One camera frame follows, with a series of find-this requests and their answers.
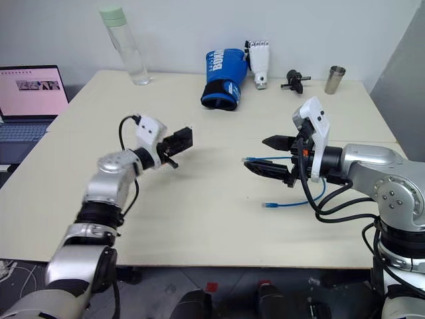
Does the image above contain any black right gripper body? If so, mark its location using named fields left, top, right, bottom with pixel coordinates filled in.
left=285, top=118, right=317, bottom=189

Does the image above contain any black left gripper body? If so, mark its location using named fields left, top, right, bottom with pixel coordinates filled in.
left=157, top=132, right=177, bottom=165

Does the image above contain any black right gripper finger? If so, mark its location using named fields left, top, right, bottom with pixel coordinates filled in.
left=243, top=160, right=292, bottom=184
left=262, top=134, right=296, bottom=151

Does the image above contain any blue Ethernet cable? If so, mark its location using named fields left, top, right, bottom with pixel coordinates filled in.
left=241, top=155, right=329, bottom=210

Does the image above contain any small black mechanical part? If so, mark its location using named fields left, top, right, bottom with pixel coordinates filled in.
left=280, top=69, right=312, bottom=96

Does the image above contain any blue boxing glove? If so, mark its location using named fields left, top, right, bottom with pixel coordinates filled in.
left=200, top=48, right=250, bottom=112

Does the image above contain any steel cup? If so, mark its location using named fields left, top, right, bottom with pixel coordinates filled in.
left=324, top=65, right=347, bottom=96

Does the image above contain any white robotic hand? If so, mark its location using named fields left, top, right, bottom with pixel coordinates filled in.
left=244, top=39, right=272, bottom=91

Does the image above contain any clear bottle with green lid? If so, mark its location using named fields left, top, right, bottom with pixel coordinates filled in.
left=98, top=4, right=153, bottom=86

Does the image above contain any black table foot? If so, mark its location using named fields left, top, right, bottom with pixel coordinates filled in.
left=116, top=265, right=143, bottom=285

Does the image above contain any dark rounded shape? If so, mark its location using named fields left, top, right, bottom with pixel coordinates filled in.
left=171, top=288, right=214, bottom=319
left=256, top=280, right=295, bottom=319

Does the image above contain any open laptop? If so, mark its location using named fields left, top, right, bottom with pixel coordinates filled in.
left=0, top=64, right=70, bottom=167

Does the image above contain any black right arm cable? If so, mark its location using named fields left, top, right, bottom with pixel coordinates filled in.
left=295, top=138, right=399, bottom=290

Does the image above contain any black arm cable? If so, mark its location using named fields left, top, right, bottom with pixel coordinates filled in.
left=118, top=114, right=142, bottom=221
left=295, top=138, right=399, bottom=290

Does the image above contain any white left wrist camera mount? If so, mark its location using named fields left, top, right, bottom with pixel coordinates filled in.
left=135, top=114, right=168, bottom=154

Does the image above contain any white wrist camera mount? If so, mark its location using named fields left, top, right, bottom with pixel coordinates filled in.
left=291, top=96, right=331, bottom=183
left=135, top=114, right=168, bottom=154

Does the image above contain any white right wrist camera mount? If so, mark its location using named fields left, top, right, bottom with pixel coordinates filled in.
left=291, top=96, right=331, bottom=183

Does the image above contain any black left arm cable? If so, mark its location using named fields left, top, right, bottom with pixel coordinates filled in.
left=118, top=114, right=142, bottom=221

